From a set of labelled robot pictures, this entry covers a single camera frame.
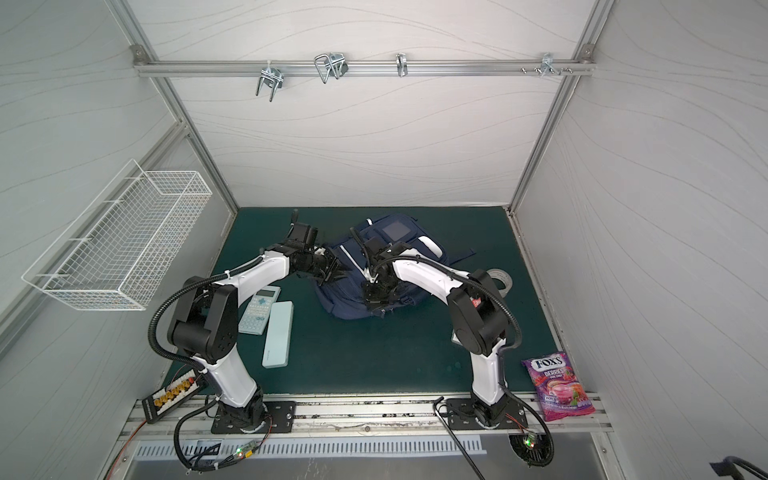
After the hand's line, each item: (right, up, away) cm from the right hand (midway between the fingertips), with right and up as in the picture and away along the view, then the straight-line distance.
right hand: (373, 299), depth 87 cm
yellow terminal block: (-54, -23, -12) cm, 60 cm away
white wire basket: (-58, +15, -19) cm, 63 cm away
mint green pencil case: (-27, -10, -1) cm, 29 cm away
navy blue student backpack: (-10, +2, +1) cm, 10 cm away
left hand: (-5, +10, +3) cm, 12 cm away
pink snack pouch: (+49, -20, -11) cm, 54 cm away
